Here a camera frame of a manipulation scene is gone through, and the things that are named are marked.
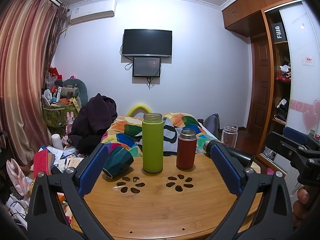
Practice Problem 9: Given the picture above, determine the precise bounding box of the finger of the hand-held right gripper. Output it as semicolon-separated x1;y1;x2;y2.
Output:
283;126;320;153
265;131;301;162

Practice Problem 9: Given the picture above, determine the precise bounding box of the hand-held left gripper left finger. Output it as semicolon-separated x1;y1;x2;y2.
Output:
27;143;113;240

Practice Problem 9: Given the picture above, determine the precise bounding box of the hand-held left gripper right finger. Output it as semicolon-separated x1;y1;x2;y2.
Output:
205;144;294;240

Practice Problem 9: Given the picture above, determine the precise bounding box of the dark green cup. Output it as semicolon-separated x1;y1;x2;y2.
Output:
102;146;134;179

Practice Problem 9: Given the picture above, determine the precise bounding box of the black flask lying down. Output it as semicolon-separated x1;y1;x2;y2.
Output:
204;140;254;167

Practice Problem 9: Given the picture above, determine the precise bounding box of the person's right hand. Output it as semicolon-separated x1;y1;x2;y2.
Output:
292;187;312;228

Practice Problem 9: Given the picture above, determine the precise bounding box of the pile of papers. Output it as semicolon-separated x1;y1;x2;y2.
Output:
47;146;86;173

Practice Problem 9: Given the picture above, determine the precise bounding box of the clear glass jar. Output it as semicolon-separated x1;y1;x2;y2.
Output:
221;125;239;147

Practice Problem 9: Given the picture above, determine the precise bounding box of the red thermos bottle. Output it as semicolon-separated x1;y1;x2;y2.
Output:
176;129;197;170

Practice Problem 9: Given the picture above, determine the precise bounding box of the white bottle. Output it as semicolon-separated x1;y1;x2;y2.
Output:
51;134;63;153

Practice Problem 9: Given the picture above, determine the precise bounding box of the colourful patterned blanket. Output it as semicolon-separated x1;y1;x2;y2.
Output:
101;112;223;157

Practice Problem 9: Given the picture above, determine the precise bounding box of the grey backpack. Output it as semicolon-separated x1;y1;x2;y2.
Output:
203;114;221;134

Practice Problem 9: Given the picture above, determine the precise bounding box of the dark clothes pile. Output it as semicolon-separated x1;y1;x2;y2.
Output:
68;93;118;156

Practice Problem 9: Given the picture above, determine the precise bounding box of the red box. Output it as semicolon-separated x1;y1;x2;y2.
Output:
33;151;49;179

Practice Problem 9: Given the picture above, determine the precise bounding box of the pink bunny toy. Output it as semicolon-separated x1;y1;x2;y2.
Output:
65;112;76;131

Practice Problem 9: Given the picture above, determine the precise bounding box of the wooden door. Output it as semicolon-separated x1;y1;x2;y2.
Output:
246;34;272;131

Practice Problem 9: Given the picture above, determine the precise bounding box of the green storage bag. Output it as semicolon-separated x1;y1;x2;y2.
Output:
42;104;81;133

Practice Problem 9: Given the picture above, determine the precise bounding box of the lime green bottle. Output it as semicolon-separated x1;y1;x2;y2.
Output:
142;113;164;173

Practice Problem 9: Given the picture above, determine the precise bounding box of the pink bag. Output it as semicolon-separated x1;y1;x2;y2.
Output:
6;158;33;197

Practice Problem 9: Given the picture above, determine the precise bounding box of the yellow foam tube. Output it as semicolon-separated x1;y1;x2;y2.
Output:
127;104;153;117

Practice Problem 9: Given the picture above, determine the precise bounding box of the wooden wardrobe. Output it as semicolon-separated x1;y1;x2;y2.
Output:
221;0;320;178

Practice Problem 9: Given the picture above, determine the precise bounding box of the grey plush pillow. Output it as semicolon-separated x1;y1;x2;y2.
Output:
62;78;88;107

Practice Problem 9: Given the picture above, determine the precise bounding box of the white power strip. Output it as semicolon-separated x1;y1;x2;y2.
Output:
9;199;28;221

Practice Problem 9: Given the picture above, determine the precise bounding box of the black box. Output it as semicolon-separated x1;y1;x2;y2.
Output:
271;22;287;43

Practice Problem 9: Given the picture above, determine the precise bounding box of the red gift bag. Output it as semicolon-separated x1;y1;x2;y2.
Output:
48;66;62;81

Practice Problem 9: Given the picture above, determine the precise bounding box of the striped pink curtain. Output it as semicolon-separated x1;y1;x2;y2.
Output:
0;0;68;166

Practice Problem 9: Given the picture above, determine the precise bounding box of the white air conditioner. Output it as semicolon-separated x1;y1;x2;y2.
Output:
69;0;117;26

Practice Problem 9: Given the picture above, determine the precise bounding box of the small wall monitor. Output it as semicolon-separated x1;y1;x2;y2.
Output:
132;57;161;78

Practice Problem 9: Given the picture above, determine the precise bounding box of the wall television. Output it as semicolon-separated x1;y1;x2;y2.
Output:
122;29;173;57

